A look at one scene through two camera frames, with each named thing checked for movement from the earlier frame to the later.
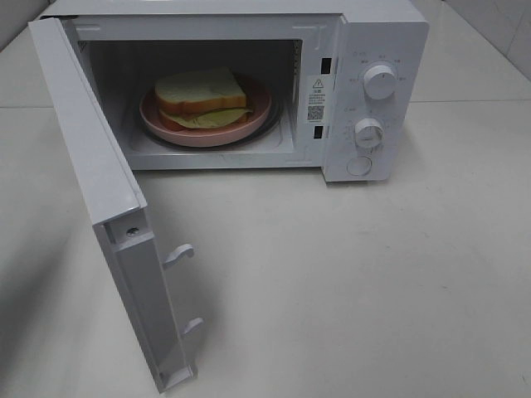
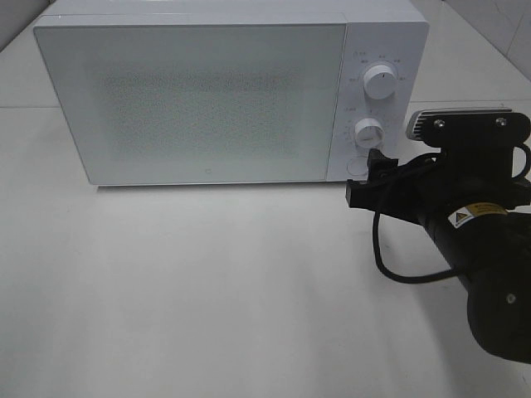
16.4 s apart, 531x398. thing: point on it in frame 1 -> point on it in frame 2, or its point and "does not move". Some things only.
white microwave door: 114,203 -> 159,99
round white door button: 359,166 does not move
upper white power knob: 379,81 does not move
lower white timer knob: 369,133 does not move
